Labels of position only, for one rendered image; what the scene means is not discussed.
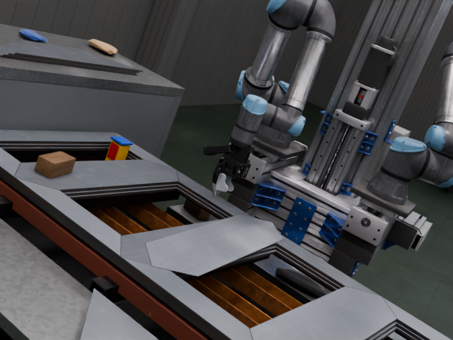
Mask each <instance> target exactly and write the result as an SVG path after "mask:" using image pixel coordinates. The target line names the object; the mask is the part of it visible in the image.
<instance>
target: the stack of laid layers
mask: <svg viewBox="0 0 453 340"><path fill-rule="evenodd" d="M110 144H111V142H31V141H0V147H1V148H2V149H3V150H5V151H39V150H109V146H110ZM126 159H127V160H141V158H140V157H139V156H137V155H136V154H134V153H132V152H131V151H128V153H127V157H126ZM0 178H2V179H3V180H4V181H6V182H7V183H8V184H9V185H11V186H12V187H14V188H15V189H16V190H17V191H19V192H20V193H21V194H23V195H24V196H25V197H27V198H28V199H29V200H31V201H32V202H33V203H35V204H36V205H37V206H39V207H40V208H41V209H43V211H45V212H46V213H48V214H49V215H51V216H52V217H53V218H54V219H56V220H57V221H58V222H60V224H62V225H63V226H65V227H66V228H68V229H69V230H70V231H71V232H72V233H74V234H75V235H77V236H78V237H79V238H80V239H82V240H83V241H85V242H86V243H87V244H88V245H89V246H91V247H92V248H94V249H95V250H96V251H97V252H99V253H100V254H102V255H103V256H104V257H105V258H107V259H108V260H110V261H111V262H112V263H113V264H114V265H116V266H117V267H119V268H120V269H121V270H122V271H124V272H125V273H126V274H128V275H129V276H130V277H131V278H133V279H134V280H136V281H137V282H138V283H139V284H140V285H142V286H143V287H145V288H146V289H147V290H148V291H150V292H151V293H153V294H154V295H155V296H156V297H158V298H159V299H160V300H162V301H163V302H164V303H165V304H167V305H168V306H170V307H171V308H172V309H173V310H175V311H176V312H178V313H179V314H180V315H182V317H184V318H185V319H187V320H188V321H190V323H191V324H193V325H194V326H196V327H197V328H199V330H201V331H202V332H204V333H205V334H206V335H207V336H209V337H210V338H211V339H213V340H231V339H229V338H228V337H227V336H226V335H224V334H223V333H221V332H220V331H219V330H218V329H216V328H215V327H213V326H212V325H211V324H210V323H208V322H207V321H205V320H204V319H203V318H202V317H200V316H199V315H197V314H196V313H195V312H194V311H192V310H191V309H189V308H188V307H187V306H186V305H184V304H183V303H181V302H180V301H179V300H178V299H176V298H175V297H173V296H172V295H171V294H170V293H168V292H167V291H165V290H164V289H163V288H162V287H160V286H159V285H157V284H156V283H155V282H153V281H152V280H151V279H149V278H148V277H147V276H145V275H144V274H143V273H141V272H140V271H139V270H138V269H136V268H135V267H134V266H132V265H131V264H130V263H128V262H127V261H126V260H124V259H123V258H126V259H129V260H133V261H136V262H141V263H144V264H148V265H151V262H150V259H149V255H148V251H147V249H146V245H145V243H146V242H151V241H153V240H156V239H160V238H163V237H166V236H169V235H173V234H176V233H180V232H182V231H187V230H189V229H193V228H196V227H200V226H202V225H207V224H209V223H213V222H216V221H219V220H222V219H226V218H229V217H232V215H231V214H229V213H228V212H226V211H225V210H223V209H221V208H220V207H218V206H217V205H215V204H213V203H212V202H210V201H209V200H207V199H205V198H204V197H202V196H200V195H199V194H197V193H196V192H194V191H193V190H191V189H189V188H188V187H186V186H185V185H183V184H182V183H180V182H178V181H175V182H166V183H147V184H138V185H128V186H110V187H100V188H82V189H72V190H60V191H61V192H63V193H64V194H65V195H67V196H68V197H70V198H71V199H72V200H79V199H87V198H102V197H109V196H124V195H132V194H146V193H154V192H168V191H178V192H179V193H181V194H183V195H184V196H186V197H187V198H189V199H190V200H192V201H193V202H195V203H196V204H198V205H200V206H201V207H203V208H205V209H206V210H207V211H209V212H211V213H212V214H213V215H215V216H217V217H218V218H220V219H219V220H214V221H206V222H202V223H194V224H190V225H182V226H178V227H170V228H166V229H157V230H153V231H145V232H141V233H133V234H129V235H121V256H119V255H118V254H116V253H115V252H114V251H112V250H111V249H110V248H108V247H107V246H105V245H104V244H103V243H102V242H100V241H99V240H97V239H96V238H95V237H94V236H92V235H91V234H89V233H88V232H87V231H86V230H84V229H83V228H81V227H80V226H79V225H78V224H76V223H75V222H73V221H72V220H71V219H70V218H68V217H67V216H65V215H64V214H63V213H62V212H60V211H59V210H57V209H56V208H55V207H54V206H52V205H51V204H49V203H48V202H47V201H46V200H44V199H43V198H41V197H40V196H39V195H38V194H36V193H35V192H33V191H32V190H31V189H30V188H28V187H27V186H25V185H24V184H23V183H22V182H20V181H19V180H17V179H16V178H15V177H14V176H12V175H11V174H9V173H8V172H7V171H6V170H4V169H3V168H1V167H0ZM271 254H276V255H278V256H279V257H281V258H283V259H284V260H286V261H287V262H289V263H291V264H292V265H293V266H295V267H297V268H298V269H300V270H301V271H303V272H304V273H306V274H308V275H309V276H310V277H312V278H314V279H315V280H317V281H319V282H320V283H322V284H323V285H325V286H326V287H328V288H330V289H331V290H332V291H336V290H337V289H340V288H342V287H344V285H342V284H341V283H339V282H338V281H336V280H334V279H333V278H331V277H329V276H328V275H326V274H325V273H323V272H322V271H320V270H318V269H317V268H315V267H314V266H312V265H310V264H309V263H307V262H306V261H304V260H302V259H301V258H299V257H298V256H296V255H294V254H293V253H291V252H289V251H288V250H286V249H285V248H283V247H282V246H280V245H278V244H277V242H276V243H275V244H272V245H270V246H267V247H265V248H263V249H261V250H258V251H256V252H254V253H252V254H249V255H247V256H244V257H242V258H240V259H238V260H235V261H233V262H230V263H228V264H226V265H224V266H222V267H219V268H217V269H220V268H224V267H228V266H232V265H234V264H239V263H242V262H246V261H249V260H253V259H256V258H261V257H264V256H268V255H271ZM217 269H214V270H213V271H215V270H217ZM394 331H397V332H398V333H400V334H401V335H403V336H405V337H406V338H407V339H410V340H430V339H428V338H427V337H425V336H423V335H422V334H421V333H418V332H417V331H416V330H414V329H412V328H411V327H409V326H407V325H406V324H405V323H403V322H401V321H399V320H398V319H396V320H395V321H393V322H391V323H390V324H388V325H387V326H385V327H384V328H382V329H381V330H379V331H378V332H376V333H374V334H373V335H372V336H370V337H368V338H367V339H366V340H382V339H384V338H386V337H387V336H388V335H390V334H391V333H393V332H394Z"/></svg>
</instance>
